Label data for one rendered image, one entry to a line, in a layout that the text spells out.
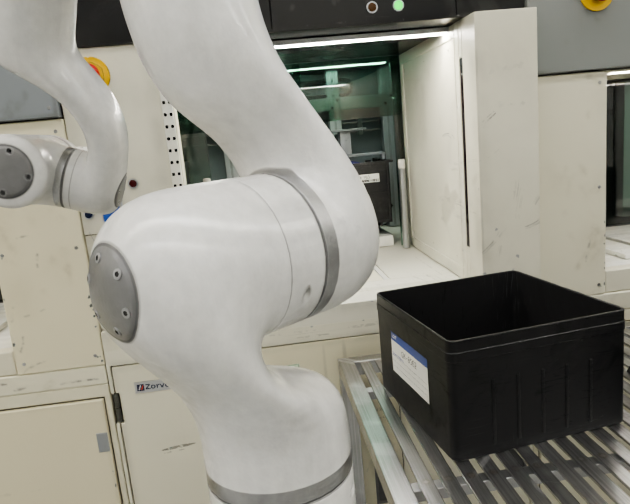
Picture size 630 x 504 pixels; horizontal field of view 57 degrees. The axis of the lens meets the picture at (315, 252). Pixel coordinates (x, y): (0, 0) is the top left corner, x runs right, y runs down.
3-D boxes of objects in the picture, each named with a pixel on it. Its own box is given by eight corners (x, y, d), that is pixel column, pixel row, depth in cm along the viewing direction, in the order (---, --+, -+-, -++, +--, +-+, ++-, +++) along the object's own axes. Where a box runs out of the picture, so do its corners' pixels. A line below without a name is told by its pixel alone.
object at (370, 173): (316, 243, 168) (306, 132, 162) (309, 232, 188) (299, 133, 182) (399, 234, 170) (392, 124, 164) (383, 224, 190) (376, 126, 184)
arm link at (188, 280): (382, 455, 48) (360, 165, 43) (196, 591, 35) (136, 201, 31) (283, 416, 57) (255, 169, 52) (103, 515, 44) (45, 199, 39)
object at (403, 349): (380, 384, 105) (373, 292, 101) (517, 356, 111) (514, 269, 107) (454, 464, 78) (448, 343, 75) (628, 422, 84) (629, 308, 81)
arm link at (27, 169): (90, 144, 78) (18, 128, 77) (58, 145, 65) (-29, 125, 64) (79, 205, 79) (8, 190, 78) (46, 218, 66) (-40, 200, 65)
